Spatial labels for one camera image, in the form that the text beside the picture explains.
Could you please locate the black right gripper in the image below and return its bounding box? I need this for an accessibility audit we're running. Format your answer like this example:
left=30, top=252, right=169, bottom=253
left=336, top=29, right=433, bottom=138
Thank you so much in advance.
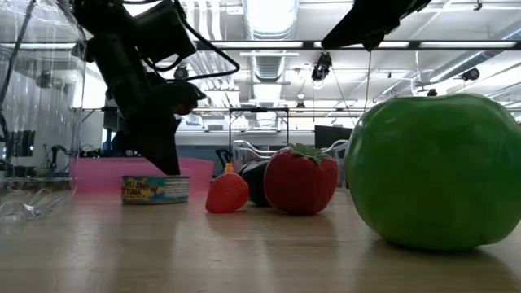
left=320, top=0, right=433, bottom=53

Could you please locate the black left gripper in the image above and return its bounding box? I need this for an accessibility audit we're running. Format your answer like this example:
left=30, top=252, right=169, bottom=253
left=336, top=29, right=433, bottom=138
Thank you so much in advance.
left=86, top=32, right=208, bottom=177

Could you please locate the yellowfin tuna can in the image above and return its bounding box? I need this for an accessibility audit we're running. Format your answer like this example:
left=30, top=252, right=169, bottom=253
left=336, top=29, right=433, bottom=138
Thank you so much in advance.
left=120, top=175, right=191, bottom=206

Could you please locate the clear plastic water bottle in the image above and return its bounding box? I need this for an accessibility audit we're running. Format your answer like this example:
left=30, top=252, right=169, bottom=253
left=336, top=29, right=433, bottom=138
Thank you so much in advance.
left=0, top=0, right=89, bottom=224

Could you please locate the black overhead light bar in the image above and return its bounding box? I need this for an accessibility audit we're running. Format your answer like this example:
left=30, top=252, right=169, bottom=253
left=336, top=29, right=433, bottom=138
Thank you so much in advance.
left=0, top=38, right=521, bottom=52

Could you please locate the pink plastic tray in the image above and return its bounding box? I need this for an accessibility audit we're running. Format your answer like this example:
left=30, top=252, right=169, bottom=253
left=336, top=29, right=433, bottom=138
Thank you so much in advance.
left=68, top=157, right=217, bottom=195

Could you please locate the small red toy strawberry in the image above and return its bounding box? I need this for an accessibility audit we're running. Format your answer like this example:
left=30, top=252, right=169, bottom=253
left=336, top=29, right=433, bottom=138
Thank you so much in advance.
left=204, top=172, right=250, bottom=215

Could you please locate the clear plastic bin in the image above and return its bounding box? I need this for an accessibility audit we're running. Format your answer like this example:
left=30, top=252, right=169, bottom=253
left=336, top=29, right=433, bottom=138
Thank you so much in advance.
left=230, top=138, right=350, bottom=191

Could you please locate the dark purple toy plum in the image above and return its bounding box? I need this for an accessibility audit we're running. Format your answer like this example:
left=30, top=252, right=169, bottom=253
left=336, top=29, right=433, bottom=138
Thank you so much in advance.
left=237, top=159, right=273, bottom=208

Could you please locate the black computer monitor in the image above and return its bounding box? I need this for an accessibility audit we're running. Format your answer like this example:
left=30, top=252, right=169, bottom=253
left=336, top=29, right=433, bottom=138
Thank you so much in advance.
left=313, top=124, right=354, bottom=150

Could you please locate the large red toy strawberry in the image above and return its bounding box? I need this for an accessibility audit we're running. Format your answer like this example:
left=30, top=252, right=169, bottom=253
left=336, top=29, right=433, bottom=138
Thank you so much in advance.
left=262, top=142, right=339, bottom=216

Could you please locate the green toy apple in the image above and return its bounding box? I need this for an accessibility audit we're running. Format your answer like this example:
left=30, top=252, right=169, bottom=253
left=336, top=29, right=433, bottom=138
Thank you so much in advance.
left=344, top=93, right=521, bottom=252

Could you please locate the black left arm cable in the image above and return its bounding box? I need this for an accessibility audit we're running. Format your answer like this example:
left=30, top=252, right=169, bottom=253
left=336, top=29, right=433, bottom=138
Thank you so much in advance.
left=140, top=0, right=242, bottom=83

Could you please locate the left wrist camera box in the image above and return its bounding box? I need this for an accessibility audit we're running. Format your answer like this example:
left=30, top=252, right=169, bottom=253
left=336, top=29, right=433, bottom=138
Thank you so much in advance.
left=133, top=0, right=198, bottom=65

